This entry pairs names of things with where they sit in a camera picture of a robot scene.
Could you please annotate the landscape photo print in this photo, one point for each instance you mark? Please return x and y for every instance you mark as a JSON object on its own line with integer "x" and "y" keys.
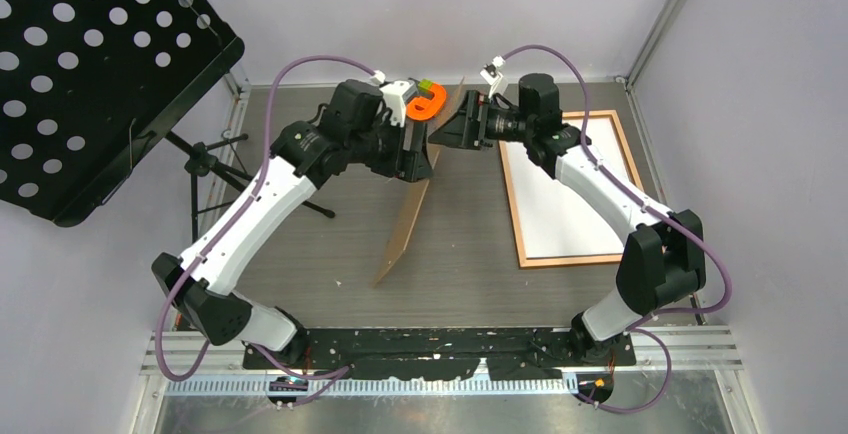
{"x": 570, "y": 192}

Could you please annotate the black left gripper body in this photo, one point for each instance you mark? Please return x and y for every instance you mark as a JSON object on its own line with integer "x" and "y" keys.
{"x": 406, "y": 163}

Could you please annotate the black perforated music stand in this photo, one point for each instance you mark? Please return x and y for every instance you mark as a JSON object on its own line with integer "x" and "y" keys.
{"x": 89, "y": 87}

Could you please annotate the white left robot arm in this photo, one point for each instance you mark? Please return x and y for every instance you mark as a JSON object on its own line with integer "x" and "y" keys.
{"x": 383, "y": 128}

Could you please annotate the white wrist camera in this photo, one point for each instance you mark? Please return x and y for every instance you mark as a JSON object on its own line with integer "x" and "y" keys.
{"x": 396, "y": 95}
{"x": 492, "y": 75}

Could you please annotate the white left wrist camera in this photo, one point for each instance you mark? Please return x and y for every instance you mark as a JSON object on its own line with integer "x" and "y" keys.
{"x": 396, "y": 95}

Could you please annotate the aluminium rail with ruler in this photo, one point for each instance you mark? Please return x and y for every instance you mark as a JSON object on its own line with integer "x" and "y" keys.
{"x": 654, "y": 351}

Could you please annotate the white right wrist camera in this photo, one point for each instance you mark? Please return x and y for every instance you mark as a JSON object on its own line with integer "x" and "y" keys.
{"x": 492, "y": 75}

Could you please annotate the green lego brick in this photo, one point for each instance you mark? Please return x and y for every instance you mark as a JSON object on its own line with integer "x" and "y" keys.
{"x": 424, "y": 86}

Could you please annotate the wooden picture frame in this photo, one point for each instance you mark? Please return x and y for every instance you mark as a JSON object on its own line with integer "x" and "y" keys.
{"x": 563, "y": 262}

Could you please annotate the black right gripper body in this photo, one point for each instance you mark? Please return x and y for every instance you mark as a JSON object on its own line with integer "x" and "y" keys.
{"x": 473, "y": 98}

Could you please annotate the brown cardboard backing board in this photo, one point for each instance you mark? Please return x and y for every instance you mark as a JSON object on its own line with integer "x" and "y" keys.
{"x": 412, "y": 204}

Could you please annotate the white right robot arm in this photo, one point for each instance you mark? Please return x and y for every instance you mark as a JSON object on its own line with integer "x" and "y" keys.
{"x": 662, "y": 261}

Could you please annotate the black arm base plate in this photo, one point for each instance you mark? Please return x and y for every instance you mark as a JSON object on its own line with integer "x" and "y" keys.
{"x": 443, "y": 354}

